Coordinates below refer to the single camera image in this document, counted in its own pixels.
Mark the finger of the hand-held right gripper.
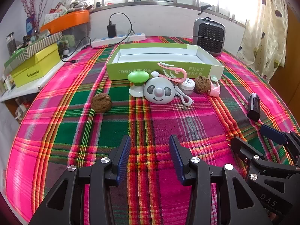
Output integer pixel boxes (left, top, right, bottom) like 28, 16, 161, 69
231, 136, 300, 181
260, 125, 300, 165

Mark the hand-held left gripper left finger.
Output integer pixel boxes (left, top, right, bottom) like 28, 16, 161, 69
28, 135, 132, 225

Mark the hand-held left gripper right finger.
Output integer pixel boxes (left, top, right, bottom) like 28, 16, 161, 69
169, 135, 273, 225

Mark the black rectangular device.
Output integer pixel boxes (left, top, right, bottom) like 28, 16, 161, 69
247, 93, 261, 122

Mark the brown walnut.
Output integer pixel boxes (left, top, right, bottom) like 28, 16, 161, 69
194, 76, 209, 95
91, 93, 112, 113

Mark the small pink device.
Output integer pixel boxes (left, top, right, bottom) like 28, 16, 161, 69
208, 75, 221, 97

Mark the white panda-face device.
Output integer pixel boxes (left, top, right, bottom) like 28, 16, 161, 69
143, 78, 176, 104

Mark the green mushroom-shaped massager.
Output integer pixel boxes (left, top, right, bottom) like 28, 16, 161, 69
128, 71, 150, 98

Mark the green cardboard box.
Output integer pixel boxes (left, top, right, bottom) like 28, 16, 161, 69
106, 43, 225, 81

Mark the plaid tablecloth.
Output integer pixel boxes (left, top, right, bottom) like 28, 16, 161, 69
6, 36, 300, 225

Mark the brown wooden panel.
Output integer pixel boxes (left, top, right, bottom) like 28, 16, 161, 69
288, 5, 300, 132

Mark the pink and white hook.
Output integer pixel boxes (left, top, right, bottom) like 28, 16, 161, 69
157, 62, 187, 83

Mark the dotted cream curtain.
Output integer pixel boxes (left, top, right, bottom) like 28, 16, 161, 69
237, 0, 291, 82

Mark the grey space heater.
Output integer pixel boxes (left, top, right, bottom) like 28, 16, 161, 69
193, 17, 226, 57

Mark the white power strip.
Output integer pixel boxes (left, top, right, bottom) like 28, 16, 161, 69
91, 33, 146, 48

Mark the white side shelf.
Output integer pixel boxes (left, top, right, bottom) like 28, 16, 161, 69
0, 58, 68, 102

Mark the black charger plug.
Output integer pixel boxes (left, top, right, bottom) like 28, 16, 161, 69
107, 24, 117, 38

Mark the yellow cardboard box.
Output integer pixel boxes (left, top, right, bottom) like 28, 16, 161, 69
10, 43, 62, 88

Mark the clear plastic storage bin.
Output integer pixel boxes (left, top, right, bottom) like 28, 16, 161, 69
50, 23, 91, 50

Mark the striped box with green lid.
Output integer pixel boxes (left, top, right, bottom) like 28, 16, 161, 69
3, 31, 63, 75

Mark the dark glass jar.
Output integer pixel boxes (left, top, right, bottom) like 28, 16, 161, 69
7, 32, 17, 57

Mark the pile of packets and cloth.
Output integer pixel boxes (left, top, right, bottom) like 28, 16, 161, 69
43, 0, 94, 25

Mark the white round device with cable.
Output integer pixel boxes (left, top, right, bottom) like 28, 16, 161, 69
175, 78, 195, 106

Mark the black charger cable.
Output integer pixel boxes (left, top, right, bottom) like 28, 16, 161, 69
61, 13, 136, 64

